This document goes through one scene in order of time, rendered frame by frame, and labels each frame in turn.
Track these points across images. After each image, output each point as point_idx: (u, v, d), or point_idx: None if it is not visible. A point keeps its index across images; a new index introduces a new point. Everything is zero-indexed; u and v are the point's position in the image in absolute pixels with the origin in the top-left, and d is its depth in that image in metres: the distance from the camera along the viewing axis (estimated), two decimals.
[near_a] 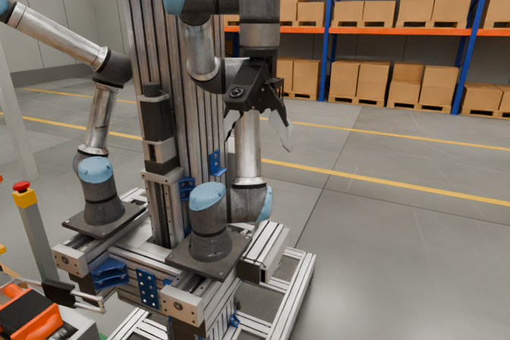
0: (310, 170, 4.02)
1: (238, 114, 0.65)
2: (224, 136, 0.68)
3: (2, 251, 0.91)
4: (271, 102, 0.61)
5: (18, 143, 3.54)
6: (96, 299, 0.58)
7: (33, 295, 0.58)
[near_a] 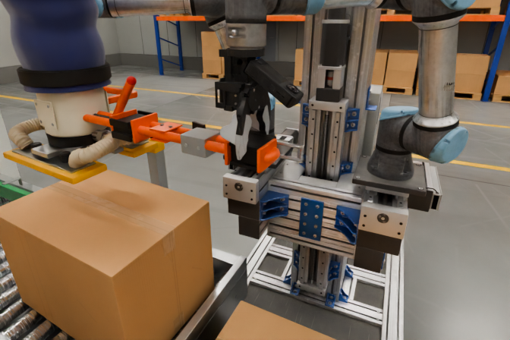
0: None
1: (250, 120, 0.62)
2: (243, 154, 0.62)
3: (155, 146, 1.01)
4: (266, 99, 0.65)
5: None
6: (298, 146, 0.64)
7: (251, 135, 0.68)
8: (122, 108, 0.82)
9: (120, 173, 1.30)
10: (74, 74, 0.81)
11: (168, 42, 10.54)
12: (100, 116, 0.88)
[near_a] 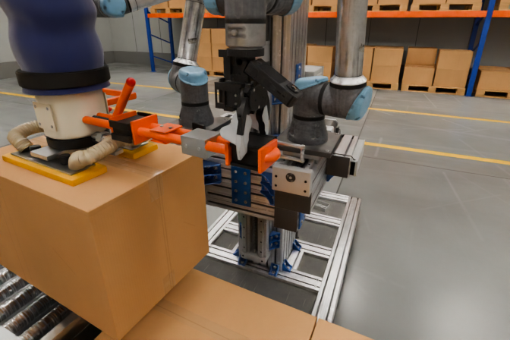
0: None
1: (250, 120, 0.62)
2: (243, 154, 0.62)
3: (155, 147, 1.01)
4: (265, 99, 0.65)
5: None
6: (299, 146, 0.64)
7: (252, 135, 0.68)
8: (121, 110, 0.82)
9: None
10: (73, 76, 0.81)
11: (160, 39, 10.63)
12: (99, 118, 0.87)
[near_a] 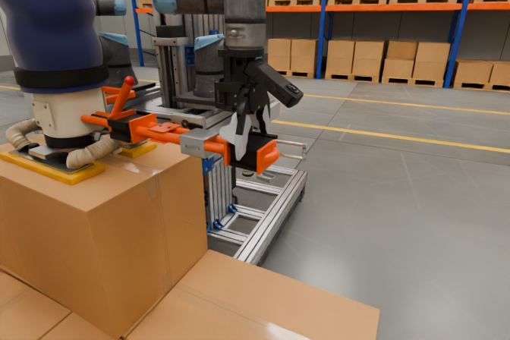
0: (305, 126, 4.24)
1: (250, 121, 0.61)
2: (242, 154, 0.62)
3: (154, 146, 1.01)
4: (265, 98, 0.65)
5: (29, 96, 3.76)
6: (301, 144, 0.65)
7: (250, 136, 0.67)
8: (121, 109, 0.82)
9: None
10: (72, 74, 0.80)
11: (150, 35, 10.74)
12: (98, 116, 0.87)
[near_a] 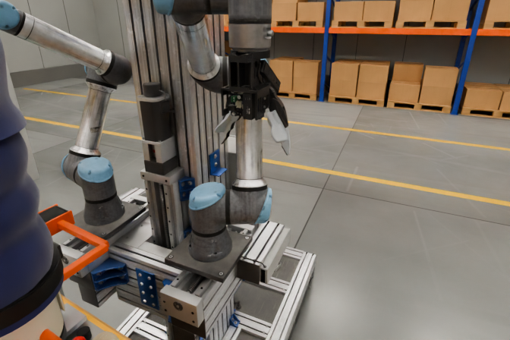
0: (310, 170, 4.02)
1: None
2: (288, 146, 0.63)
3: None
4: None
5: None
6: None
7: None
8: None
9: (81, 307, 0.98)
10: None
11: None
12: None
